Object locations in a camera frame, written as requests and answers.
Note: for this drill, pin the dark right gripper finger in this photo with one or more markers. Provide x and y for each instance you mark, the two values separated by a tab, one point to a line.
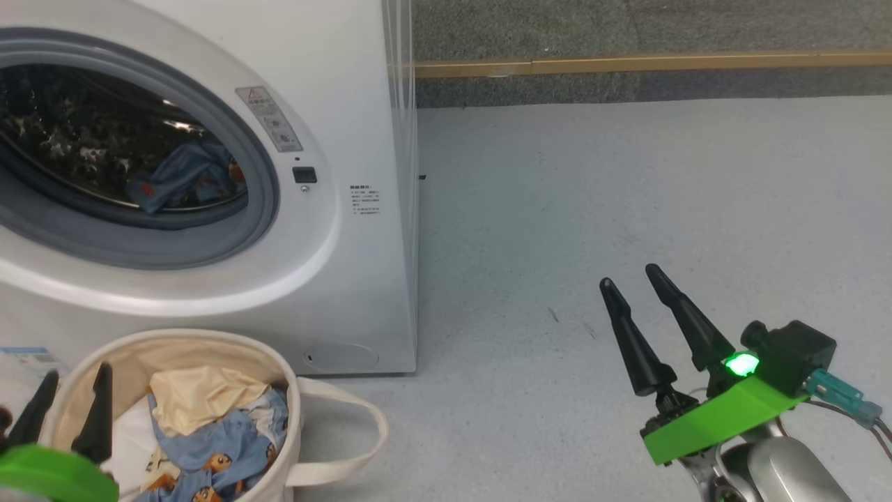
641	355
697	335

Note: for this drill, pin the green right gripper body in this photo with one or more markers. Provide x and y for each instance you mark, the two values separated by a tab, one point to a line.
725	418

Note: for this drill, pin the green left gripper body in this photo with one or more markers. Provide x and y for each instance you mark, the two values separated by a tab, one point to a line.
49	477

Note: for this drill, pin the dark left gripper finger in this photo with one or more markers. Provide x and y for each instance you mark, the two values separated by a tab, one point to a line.
99	425
35	418

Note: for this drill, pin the cream plain garment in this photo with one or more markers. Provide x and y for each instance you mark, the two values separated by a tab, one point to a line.
202	397

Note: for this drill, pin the blue cartoon print garment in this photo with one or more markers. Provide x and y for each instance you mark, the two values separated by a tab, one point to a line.
223	446
188	174

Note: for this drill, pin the cream canvas laundry basket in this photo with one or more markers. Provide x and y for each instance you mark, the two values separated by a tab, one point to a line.
293	453

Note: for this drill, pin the white front-load washing machine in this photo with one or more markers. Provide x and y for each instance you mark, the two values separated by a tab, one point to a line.
348	279

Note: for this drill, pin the black door latch socket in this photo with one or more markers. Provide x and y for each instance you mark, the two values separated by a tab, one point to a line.
304	174

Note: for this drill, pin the blue energy label sticker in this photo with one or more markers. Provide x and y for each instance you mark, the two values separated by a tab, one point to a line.
28	361

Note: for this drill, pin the wooden baseboard strip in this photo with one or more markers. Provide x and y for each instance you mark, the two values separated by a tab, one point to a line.
662	63

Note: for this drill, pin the grey warning sticker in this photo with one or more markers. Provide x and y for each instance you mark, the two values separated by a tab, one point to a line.
270	120

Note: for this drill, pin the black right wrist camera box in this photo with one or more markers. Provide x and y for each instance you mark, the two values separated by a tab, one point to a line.
794	352

